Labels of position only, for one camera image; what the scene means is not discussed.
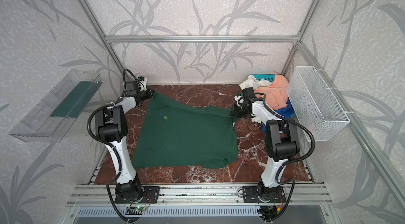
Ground white wire mesh basket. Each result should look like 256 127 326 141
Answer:
286 66 350 141

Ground green t-shirt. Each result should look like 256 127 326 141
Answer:
132 93 238 169

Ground green circuit board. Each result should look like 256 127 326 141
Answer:
126 205 149 215

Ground teal plastic laundry basket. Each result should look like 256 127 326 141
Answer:
254 74 295 118

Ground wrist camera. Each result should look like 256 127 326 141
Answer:
235 87 257 106
123 76 147 97

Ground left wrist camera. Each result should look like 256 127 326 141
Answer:
123 76 147 97

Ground peach pink t-shirt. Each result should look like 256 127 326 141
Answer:
255 75 289 110

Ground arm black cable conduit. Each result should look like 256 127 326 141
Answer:
86 68 141 223
255 92 316 221

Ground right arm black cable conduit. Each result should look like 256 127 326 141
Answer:
255 92 316 221

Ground white t-shirt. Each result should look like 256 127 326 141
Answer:
239 74 275 124

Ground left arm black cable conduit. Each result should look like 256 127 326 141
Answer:
86 68 141 223

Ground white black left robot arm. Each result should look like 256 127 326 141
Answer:
88 89 154 196

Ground right base wiring bundle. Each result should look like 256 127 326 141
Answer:
257 203 285 221

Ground aluminium frame post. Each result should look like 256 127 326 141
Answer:
77 0 124 74

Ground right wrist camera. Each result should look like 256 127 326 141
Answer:
235 87 257 106

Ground clear acrylic wall shelf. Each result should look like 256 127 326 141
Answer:
9 70 103 142

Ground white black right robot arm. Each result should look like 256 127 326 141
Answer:
231 101 300 189

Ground blue t-shirt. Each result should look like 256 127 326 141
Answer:
275 99 295 119

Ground aluminium frame crossbar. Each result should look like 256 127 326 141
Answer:
104 35 297 43

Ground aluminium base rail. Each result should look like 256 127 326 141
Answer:
66 183 333 206

